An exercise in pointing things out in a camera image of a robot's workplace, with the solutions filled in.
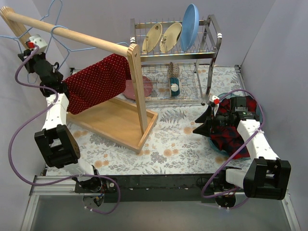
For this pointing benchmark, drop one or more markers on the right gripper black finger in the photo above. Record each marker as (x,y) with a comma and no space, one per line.
(203,129)
(206,117)

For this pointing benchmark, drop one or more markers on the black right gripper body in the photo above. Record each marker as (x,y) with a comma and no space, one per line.
(212,122)

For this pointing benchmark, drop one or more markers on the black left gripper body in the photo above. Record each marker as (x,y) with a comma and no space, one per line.
(28,60)

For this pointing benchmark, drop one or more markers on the red plaid garment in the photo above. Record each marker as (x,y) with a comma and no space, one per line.
(227,139)

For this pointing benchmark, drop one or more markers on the light blue wire hanger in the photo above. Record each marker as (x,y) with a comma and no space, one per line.
(80,55)

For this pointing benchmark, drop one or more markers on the red polka dot skirt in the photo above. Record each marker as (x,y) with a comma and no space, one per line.
(97,83)

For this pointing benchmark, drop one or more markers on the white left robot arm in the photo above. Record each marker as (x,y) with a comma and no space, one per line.
(55,142)

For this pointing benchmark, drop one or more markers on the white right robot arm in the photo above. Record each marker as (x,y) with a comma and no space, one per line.
(268,175)

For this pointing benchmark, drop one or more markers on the teal transparent plastic basin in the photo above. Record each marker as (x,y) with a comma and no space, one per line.
(238,104)

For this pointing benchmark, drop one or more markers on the floral table mat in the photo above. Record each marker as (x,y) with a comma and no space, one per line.
(171,148)

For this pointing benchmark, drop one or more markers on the stainless steel dish rack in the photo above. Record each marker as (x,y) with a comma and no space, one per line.
(196,67)

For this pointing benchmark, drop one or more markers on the wooden clothes rack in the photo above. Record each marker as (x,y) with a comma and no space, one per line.
(121,120)

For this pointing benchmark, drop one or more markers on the pink dotted plate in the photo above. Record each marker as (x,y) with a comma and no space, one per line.
(146,89)

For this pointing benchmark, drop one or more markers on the cream floral plate right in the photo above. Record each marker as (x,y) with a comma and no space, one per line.
(170,37)

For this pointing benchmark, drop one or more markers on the cream floral plate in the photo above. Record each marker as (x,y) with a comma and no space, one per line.
(152,38)
(170,37)

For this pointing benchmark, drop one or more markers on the cream floral plate left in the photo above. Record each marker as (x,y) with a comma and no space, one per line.
(152,38)

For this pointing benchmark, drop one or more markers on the blue plate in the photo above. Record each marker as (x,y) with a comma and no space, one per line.
(190,24)

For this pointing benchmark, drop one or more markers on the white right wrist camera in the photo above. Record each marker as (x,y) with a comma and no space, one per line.
(214,103)

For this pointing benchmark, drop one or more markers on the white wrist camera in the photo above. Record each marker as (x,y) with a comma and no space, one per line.
(37,40)
(214,103)

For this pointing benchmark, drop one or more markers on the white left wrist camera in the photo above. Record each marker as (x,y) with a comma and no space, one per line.
(37,40)

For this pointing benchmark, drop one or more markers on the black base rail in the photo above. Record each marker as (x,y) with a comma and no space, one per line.
(159,188)

